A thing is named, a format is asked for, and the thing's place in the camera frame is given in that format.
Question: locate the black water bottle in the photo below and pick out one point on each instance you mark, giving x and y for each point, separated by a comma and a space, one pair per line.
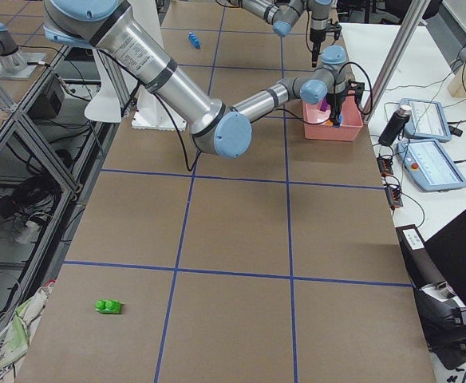
395, 125

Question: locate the long blue four-stud block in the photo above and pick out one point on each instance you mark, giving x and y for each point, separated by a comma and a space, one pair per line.
194, 40

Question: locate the aluminium frame post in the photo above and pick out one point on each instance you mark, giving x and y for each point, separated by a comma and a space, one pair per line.
404, 35

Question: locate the black box with label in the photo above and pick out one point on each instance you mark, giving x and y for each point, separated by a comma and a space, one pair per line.
421, 269

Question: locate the pink plastic box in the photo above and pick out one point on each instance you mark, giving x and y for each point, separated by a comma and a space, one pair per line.
318, 126

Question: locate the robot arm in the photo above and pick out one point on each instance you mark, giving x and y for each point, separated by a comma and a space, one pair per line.
216, 128
283, 15

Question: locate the purple sloped block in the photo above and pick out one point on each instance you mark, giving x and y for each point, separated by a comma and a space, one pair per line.
324, 106

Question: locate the teach pendant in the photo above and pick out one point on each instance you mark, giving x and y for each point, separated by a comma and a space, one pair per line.
429, 165
427, 120

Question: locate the lower teach pendant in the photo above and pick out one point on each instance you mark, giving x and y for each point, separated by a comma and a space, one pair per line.
429, 165

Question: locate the white laundry basket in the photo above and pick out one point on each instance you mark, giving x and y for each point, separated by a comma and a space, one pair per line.
16, 337

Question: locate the green two-stud block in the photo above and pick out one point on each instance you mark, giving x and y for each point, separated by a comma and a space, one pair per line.
108, 306

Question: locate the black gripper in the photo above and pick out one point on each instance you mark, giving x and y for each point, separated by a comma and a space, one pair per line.
335, 100
316, 37

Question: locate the upper teach pendant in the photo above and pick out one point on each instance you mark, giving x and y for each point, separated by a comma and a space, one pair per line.
427, 120

